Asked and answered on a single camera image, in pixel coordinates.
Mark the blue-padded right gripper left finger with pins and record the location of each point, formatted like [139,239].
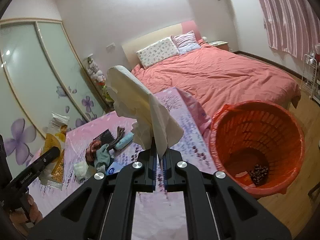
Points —
[103,206]

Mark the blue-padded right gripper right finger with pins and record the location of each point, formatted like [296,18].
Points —
[216,206]

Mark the yellow snack wrapper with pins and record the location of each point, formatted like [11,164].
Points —
[53,151]

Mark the light blue cosmetic tube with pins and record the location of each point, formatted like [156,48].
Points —
[123,142]

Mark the brown hair claw clip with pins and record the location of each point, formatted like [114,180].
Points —
[120,135]

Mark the white paper tissue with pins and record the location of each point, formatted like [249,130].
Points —
[133,100]

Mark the orange plastic trash basket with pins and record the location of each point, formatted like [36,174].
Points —
[259,144]

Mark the blue tissue packet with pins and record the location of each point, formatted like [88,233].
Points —
[114,168]

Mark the brown copper scrunchie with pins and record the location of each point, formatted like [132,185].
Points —
[91,151]

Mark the sliding wardrobe with flower decals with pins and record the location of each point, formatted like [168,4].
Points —
[41,74]

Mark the bed with coral duvet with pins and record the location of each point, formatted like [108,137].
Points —
[212,75]

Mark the stack of plush toys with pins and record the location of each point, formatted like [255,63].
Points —
[98,78]

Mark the bedside table right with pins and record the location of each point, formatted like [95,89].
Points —
[220,44]

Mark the white floral pillow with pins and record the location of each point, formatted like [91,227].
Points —
[157,52]

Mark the pink striped pillow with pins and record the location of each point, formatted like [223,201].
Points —
[185,42]

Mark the pink striped curtain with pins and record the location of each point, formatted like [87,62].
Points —
[292,26]

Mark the white wire rack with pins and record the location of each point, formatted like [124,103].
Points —
[310,76]

